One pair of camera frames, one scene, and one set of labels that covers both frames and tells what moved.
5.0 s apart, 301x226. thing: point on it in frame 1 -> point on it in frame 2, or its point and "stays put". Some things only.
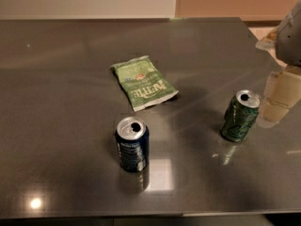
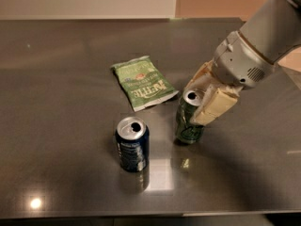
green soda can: [240, 115] -> [186, 132]
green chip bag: [142, 82] stays put
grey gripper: [291, 42] -> [241, 61]
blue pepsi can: [133, 140] stays put
